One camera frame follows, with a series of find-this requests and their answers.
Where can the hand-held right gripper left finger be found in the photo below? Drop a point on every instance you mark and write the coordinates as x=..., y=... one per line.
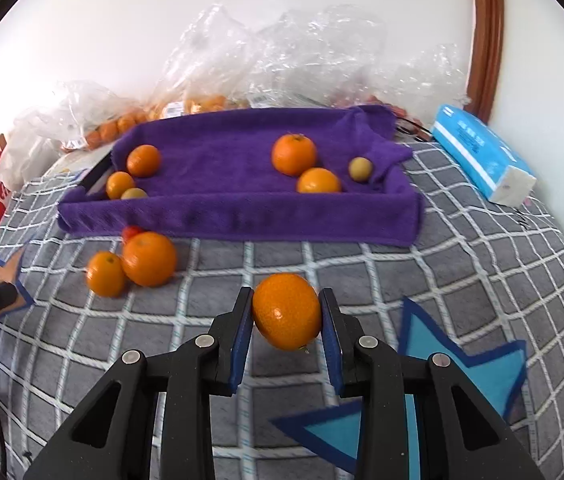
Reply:
x=242, y=340

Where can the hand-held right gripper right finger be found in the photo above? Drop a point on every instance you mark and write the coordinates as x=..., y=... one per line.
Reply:
x=331, y=345

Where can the round orange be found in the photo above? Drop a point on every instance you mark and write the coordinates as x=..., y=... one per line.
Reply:
x=318, y=181
x=294, y=154
x=106, y=273
x=287, y=310
x=144, y=160
x=119, y=184

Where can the yellow-green round fruit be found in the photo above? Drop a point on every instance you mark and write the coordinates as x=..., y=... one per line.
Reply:
x=134, y=194

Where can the small yellow round fruit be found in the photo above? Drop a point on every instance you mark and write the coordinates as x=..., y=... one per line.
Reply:
x=361, y=168

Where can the grey checked blanket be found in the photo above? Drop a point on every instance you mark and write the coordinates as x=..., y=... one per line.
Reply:
x=312, y=270

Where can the large oval orange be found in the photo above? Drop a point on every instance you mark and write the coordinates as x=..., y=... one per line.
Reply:
x=149, y=259

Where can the white plastic bag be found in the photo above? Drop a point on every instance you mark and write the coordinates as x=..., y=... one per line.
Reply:
x=22, y=160

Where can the small red fruit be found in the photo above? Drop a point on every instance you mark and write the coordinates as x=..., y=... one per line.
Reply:
x=131, y=232

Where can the purple towel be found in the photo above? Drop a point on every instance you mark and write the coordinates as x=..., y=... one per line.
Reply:
x=222, y=160

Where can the pile of bagged mandarins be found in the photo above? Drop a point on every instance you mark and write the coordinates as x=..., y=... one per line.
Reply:
x=207, y=104
x=112, y=130

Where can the clear plastic bag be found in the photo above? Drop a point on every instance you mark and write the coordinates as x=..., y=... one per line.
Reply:
x=77, y=105
x=207, y=50
x=337, y=45

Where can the blue tissue pack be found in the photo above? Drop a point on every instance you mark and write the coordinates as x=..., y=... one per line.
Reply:
x=476, y=150

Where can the brown wooden door frame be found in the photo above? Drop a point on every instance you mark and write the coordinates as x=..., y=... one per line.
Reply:
x=486, y=35

